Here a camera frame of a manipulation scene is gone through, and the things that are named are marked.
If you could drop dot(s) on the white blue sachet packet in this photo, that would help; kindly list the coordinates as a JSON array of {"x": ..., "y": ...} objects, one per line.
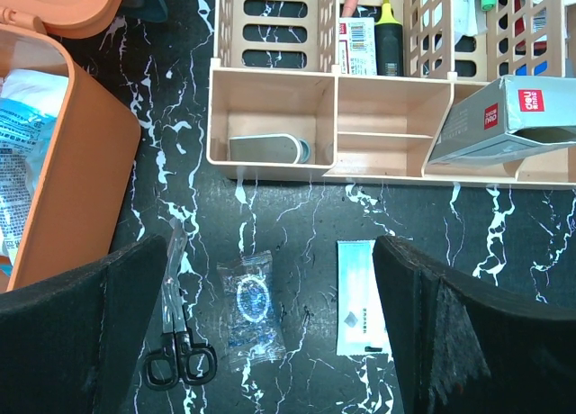
[{"x": 361, "y": 327}]

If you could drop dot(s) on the peach desk file organizer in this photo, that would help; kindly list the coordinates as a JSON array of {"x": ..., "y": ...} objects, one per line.
[{"x": 275, "y": 69}]

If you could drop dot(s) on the grey deli box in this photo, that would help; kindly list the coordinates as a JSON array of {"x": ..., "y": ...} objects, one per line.
[{"x": 512, "y": 118}]

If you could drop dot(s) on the black handled scissors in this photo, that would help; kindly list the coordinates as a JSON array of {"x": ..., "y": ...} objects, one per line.
[{"x": 179, "y": 358}]

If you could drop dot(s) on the white gauze pad pack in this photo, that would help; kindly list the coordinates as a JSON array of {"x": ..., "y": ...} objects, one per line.
[{"x": 39, "y": 90}]

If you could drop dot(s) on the black yellow highlighter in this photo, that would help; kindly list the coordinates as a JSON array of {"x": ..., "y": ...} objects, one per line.
[{"x": 388, "y": 36}]

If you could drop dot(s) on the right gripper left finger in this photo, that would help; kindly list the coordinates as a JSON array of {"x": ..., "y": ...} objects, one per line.
[{"x": 70, "y": 343}]

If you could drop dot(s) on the barcode label box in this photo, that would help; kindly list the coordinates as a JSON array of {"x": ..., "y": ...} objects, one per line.
[{"x": 357, "y": 46}]

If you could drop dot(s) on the light blue long packet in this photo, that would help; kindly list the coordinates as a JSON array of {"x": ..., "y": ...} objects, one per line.
[{"x": 25, "y": 138}]

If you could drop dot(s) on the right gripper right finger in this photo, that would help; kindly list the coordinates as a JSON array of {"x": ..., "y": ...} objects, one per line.
[{"x": 461, "y": 345}]

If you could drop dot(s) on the orange medicine box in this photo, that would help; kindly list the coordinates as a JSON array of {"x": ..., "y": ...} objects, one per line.
[{"x": 74, "y": 211}]

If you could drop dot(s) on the silver tape dispenser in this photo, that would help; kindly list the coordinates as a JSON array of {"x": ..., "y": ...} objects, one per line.
[{"x": 280, "y": 148}]

